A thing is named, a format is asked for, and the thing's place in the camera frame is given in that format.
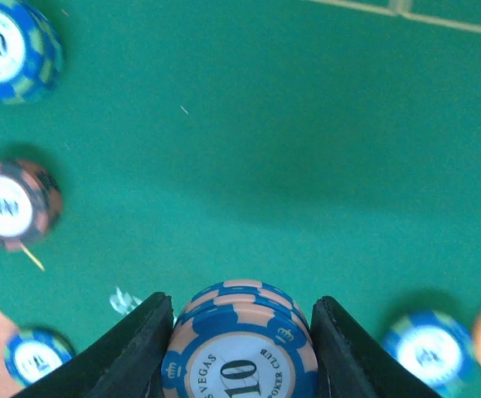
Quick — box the red chip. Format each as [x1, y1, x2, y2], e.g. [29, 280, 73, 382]
[0, 159, 63, 251]

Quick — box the blue white chip stack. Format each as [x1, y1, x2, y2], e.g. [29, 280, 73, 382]
[161, 279, 318, 397]

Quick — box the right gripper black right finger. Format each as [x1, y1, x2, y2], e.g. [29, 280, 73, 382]
[310, 296, 439, 398]

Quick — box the green round poker mat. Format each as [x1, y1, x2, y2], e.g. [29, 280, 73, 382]
[0, 0, 481, 398]

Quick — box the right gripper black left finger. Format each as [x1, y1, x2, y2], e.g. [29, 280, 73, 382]
[15, 292, 173, 398]

